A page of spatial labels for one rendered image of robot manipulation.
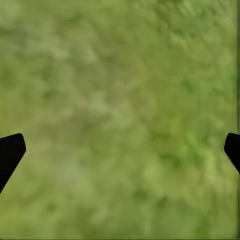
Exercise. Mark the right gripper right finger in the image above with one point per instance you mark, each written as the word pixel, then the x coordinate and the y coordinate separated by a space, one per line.
pixel 232 149

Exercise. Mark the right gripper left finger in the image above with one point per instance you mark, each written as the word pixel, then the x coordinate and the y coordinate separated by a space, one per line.
pixel 12 149

